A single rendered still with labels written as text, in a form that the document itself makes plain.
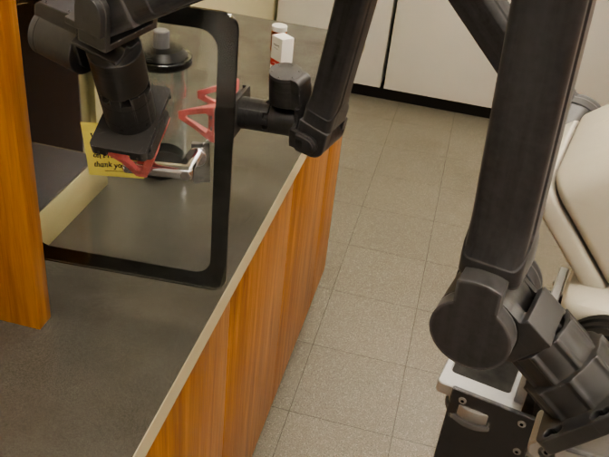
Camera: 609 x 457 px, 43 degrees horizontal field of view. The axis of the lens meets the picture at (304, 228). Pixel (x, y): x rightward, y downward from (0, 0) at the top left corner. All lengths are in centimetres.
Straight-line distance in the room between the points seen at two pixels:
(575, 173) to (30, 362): 71
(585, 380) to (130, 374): 58
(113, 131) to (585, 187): 50
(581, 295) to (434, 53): 337
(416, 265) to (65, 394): 209
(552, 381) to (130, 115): 50
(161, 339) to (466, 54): 323
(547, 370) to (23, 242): 66
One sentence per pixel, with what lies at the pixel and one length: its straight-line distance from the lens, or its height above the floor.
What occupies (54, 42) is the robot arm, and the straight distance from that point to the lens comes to 86.
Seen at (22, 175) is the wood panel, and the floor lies 118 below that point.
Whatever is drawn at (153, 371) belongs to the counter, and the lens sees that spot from 105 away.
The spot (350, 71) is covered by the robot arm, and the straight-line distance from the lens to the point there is 123.
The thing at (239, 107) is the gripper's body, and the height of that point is 110.
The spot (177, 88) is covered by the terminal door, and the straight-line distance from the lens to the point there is 96.
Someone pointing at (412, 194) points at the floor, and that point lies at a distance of 341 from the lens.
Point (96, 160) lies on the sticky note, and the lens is 105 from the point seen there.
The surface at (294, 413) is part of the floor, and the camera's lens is 230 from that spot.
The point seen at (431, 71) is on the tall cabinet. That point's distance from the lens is 417.
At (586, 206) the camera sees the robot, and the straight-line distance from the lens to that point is 79.
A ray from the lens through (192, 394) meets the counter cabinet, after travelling 128.
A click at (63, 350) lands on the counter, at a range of 110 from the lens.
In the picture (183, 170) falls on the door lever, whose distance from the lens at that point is 95.
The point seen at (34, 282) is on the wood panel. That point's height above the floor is 102.
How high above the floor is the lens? 167
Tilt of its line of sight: 33 degrees down
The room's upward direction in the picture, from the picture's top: 6 degrees clockwise
